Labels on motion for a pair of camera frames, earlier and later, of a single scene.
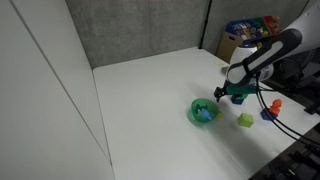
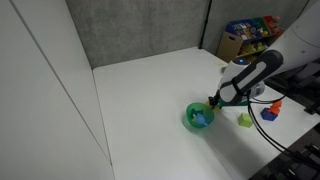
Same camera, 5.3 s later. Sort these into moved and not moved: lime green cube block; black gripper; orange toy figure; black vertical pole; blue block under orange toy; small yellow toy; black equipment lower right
Moved: black gripper; small yellow toy
Not moved: orange toy figure; blue block under orange toy; black equipment lower right; black vertical pole; lime green cube block
